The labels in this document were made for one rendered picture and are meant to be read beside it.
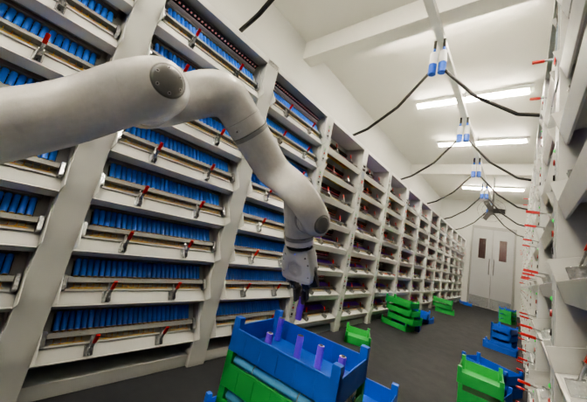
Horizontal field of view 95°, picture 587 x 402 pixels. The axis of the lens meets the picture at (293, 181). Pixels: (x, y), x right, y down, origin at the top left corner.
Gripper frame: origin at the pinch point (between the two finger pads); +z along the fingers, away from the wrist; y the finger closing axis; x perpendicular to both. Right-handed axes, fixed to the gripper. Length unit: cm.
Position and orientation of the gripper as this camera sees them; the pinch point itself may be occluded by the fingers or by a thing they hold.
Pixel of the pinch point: (300, 294)
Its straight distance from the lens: 86.0
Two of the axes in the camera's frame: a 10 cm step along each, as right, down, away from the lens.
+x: 5.6, -1.5, 8.1
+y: 8.3, 0.7, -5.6
